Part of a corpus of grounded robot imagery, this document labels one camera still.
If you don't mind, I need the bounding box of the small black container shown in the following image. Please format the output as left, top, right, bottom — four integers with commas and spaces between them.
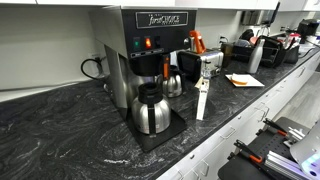
284, 43, 301, 64

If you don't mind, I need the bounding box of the silver metal water bottle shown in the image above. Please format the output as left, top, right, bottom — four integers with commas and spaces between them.
247, 38, 266, 75

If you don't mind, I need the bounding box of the steel coffee carafe black lid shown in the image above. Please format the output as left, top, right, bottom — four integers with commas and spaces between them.
130, 82, 172, 136

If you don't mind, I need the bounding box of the black brew funnel orange handle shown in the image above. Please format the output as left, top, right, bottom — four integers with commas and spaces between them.
128, 53, 171, 80

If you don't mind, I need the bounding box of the chrome black four-slot toaster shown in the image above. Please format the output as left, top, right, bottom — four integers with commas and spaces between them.
176, 49, 225, 83

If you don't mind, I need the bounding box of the white square plate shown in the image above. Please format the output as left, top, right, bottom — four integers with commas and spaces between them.
224, 73, 265, 88

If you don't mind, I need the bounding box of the aluminium extrusion bar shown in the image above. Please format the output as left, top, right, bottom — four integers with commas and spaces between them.
264, 150, 313, 180

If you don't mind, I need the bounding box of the white paper carton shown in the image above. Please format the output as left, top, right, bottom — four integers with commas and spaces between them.
194, 76, 211, 121

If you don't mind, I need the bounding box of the black condiment organizer caddy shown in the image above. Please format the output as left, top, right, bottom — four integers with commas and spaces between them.
232, 34, 287, 69

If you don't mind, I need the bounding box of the clear glass jar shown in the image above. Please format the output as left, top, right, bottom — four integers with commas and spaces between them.
201, 59, 212, 80

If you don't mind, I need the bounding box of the black plugged appliance cable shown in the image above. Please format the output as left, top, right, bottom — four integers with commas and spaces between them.
219, 34, 231, 44

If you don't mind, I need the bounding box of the white wall outlet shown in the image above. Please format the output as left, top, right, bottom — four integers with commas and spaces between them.
218, 33, 229, 44

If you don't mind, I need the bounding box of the black steel coffee brewer machine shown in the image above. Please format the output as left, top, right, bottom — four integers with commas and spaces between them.
89, 5, 198, 153

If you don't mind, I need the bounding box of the grey wall-mounted box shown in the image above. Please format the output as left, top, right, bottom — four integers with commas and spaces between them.
240, 1, 281, 27

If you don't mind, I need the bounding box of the steel carafe orange handle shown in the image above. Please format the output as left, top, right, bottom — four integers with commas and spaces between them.
162, 64, 185, 99

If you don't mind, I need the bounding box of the silver lower cabinet handle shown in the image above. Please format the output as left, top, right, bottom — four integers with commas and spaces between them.
255, 101, 267, 112
199, 159, 211, 177
260, 106, 271, 123

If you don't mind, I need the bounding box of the black clamp orange grip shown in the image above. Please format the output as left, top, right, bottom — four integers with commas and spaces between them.
255, 117, 288, 138
227, 139, 264, 165

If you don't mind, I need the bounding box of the white bread slice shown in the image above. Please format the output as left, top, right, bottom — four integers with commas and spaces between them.
231, 73, 249, 86

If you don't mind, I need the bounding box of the black looped power cable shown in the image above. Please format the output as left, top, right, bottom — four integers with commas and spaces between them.
80, 56, 107, 81

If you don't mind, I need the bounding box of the black single-cup coffee maker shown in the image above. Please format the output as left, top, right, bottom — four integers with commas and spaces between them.
297, 18, 320, 44

